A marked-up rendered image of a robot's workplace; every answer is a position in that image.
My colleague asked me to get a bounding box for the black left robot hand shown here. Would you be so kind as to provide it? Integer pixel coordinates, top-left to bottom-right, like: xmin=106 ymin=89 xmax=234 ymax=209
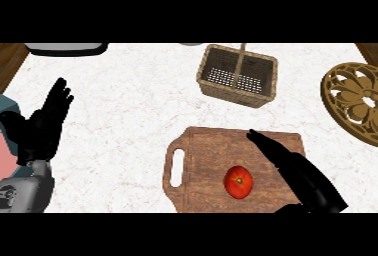
xmin=0 ymin=77 xmax=75 ymax=167

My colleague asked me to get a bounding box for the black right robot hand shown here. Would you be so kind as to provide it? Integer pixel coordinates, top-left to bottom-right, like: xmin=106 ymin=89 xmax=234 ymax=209
xmin=245 ymin=128 xmax=350 ymax=214

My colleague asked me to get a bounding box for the red tomato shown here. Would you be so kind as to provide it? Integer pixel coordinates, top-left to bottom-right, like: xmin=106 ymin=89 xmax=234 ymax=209
xmin=223 ymin=165 xmax=255 ymax=200

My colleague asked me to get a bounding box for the brown wooden cutting board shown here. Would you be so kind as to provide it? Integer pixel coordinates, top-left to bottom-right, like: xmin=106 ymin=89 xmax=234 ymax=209
xmin=162 ymin=126 xmax=307 ymax=214

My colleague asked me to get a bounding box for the brown wicker basket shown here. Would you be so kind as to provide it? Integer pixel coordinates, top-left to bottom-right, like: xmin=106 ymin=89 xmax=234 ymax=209
xmin=194 ymin=43 xmax=280 ymax=110

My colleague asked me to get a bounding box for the teal and pink object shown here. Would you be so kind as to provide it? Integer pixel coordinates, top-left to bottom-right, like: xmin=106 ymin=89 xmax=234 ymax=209
xmin=0 ymin=93 xmax=34 ymax=183

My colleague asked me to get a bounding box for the round ornate golden trivet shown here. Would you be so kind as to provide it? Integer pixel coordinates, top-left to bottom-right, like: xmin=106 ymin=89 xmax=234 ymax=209
xmin=319 ymin=61 xmax=378 ymax=148

